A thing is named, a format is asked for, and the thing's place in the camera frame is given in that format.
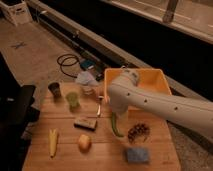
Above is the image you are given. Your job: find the green plastic cup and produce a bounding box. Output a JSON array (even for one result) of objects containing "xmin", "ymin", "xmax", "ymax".
[{"xmin": 66, "ymin": 92, "xmax": 79, "ymax": 108}]

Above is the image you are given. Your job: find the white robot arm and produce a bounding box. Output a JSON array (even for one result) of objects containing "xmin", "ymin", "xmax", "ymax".
[{"xmin": 104, "ymin": 68, "xmax": 213, "ymax": 143}]

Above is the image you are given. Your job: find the green pepper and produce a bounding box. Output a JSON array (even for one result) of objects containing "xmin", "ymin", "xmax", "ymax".
[{"xmin": 111, "ymin": 112, "xmax": 124, "ymax": 137}]

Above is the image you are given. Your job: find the black coiled cable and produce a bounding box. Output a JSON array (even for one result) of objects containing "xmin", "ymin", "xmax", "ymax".
[{"xmin": 56, "ymin": 53, "xmax": 82, "ymax": 79}]

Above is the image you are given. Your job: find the dark rectangular sponge block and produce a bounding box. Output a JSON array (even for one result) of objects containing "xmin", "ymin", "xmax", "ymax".
[{"xmin": 74, "ymin": 117, "xmax": 97, "ymax": 131}]

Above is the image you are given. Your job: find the white cardboard box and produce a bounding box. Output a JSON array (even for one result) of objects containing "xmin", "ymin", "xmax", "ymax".
[{"xmin": 0, "ymin": 0, "xmax": 32, "ymax": 26}]

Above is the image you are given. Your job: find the clear plastic bag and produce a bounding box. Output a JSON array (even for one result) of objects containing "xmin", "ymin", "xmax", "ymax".
[{"xmin": 75, "ymin": 71, "xmax": 99, "ymax": 86}]

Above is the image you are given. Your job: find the blue box on floor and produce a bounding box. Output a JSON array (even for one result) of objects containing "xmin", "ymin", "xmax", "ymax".
[{"xmin": 80, "ymin": 59, "xmax": 94, "ymax": 70}]

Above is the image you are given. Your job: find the black chair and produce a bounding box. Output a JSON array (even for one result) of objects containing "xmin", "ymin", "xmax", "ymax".
[{"xmin": 0, "ymin": 52, "xmax": 40, "ymax": 171}]

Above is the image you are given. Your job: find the yellow plastic bin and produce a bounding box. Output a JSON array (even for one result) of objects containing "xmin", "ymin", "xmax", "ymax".
[{"xmin": 104, "ymin": 68, "xmax": 171, "ymax": 112}]

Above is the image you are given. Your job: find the dark metal cup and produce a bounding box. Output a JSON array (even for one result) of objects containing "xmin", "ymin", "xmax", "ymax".
[{"xmin": 48, "ymin": 82, "xmax": 61, "ymax": 98}]

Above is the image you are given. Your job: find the yellow corn cob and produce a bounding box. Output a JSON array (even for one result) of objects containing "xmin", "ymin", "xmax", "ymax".
[{"xmin": 49, "ymin": 129, "xmax": 58, "ymax": 158}]

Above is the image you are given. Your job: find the blue sponge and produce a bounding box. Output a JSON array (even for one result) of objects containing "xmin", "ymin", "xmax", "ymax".
[{"xmin": 125, "ymin": 147, "xmax": 149, "ymax": 163}]

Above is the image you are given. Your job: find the metal fork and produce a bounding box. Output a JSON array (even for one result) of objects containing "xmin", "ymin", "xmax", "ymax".
[{"xmin": 97, "ymin": 95, "xmax": 104, "ymax": 117}]

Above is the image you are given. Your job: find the dark grape bunch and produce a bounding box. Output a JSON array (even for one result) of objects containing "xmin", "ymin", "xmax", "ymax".
[{"xmin": 128, "ymin": 123, "xmax": 150, "ymax": 143}]

